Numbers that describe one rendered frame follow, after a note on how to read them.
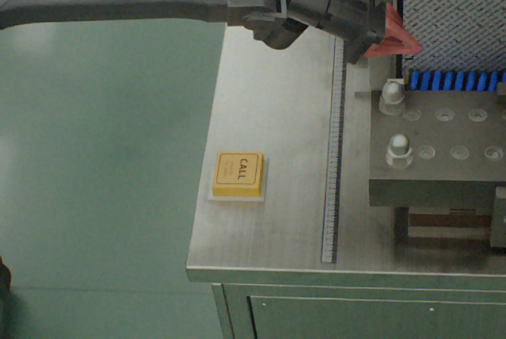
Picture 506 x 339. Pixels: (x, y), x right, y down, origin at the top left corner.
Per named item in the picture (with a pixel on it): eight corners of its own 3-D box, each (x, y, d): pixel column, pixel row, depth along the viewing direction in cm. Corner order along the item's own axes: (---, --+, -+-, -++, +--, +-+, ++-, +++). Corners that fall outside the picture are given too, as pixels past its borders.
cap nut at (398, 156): (385, 148, 135) (385, 125, 132) (413, 148, 135) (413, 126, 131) (385, 169, 133) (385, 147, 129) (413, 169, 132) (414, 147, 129)
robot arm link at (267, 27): (248, 17, 129) (244, -42, 132) (217, 55, 139) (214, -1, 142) (331, 29, 134) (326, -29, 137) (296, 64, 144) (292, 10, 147)
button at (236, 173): (218, 160, 154) (216, 150, 152) (264, 161, 153) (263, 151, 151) (213, 196, 149) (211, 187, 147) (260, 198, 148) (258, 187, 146)
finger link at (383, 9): (407, 87, 140) (348, 62, 138) (407, 50, 145) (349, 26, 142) (434, 56, 135) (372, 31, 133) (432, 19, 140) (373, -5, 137)
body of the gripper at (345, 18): (356, 68, 137) (308, 49, 136) (358, 16, 144) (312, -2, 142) (380, 38, 133) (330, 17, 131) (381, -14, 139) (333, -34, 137)
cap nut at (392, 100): (379, 96, 141) (379, 73, 138) (405, 96, 141) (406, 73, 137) (379, 115, 139) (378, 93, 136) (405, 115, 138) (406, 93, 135)
